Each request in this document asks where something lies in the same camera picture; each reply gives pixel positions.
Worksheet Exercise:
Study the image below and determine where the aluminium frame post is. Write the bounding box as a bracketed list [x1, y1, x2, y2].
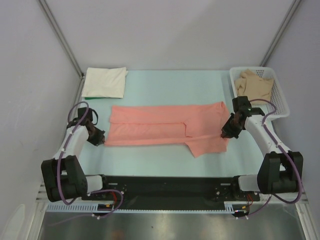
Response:
[37, 0, 85, 80]
[259, 0, 304, 67]

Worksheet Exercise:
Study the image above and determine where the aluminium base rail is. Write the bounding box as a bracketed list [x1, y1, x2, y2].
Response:
[36, 182, 307, 205]

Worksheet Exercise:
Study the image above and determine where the right aluminium frame post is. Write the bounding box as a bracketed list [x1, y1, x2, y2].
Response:
[259, 0, 304, 67]

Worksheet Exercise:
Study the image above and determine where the folded green t shirt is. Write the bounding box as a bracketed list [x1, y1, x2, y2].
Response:
[82, 97, 121, 101]

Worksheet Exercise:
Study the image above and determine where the folded white t shirt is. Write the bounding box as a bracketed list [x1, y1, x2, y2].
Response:
[81, 67, 128, 99]

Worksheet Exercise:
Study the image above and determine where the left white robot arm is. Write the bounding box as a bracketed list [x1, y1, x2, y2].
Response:
[41, 107, 111, 205]

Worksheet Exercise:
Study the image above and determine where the white slotted cable duct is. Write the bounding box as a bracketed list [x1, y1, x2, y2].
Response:
[46, 201, 247, 214]

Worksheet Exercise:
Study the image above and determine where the left aluminium frame post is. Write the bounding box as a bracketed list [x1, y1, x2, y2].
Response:
[37, 0, 85, 80]

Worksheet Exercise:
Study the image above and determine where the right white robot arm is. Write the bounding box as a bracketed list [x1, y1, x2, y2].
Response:
[221, 96, 304, 201]

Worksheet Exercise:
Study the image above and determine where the white plastic basket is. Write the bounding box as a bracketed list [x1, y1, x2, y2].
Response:
[229, 66, 290, 121]

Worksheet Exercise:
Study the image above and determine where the pink polo shirt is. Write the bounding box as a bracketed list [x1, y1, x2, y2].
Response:
[104, 101, 230, 158]

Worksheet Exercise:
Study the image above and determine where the beige t shirt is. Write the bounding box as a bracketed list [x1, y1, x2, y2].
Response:
[234, 69, 275, 101]

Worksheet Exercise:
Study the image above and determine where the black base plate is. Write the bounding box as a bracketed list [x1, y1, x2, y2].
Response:
[102, 176, 260, 208]

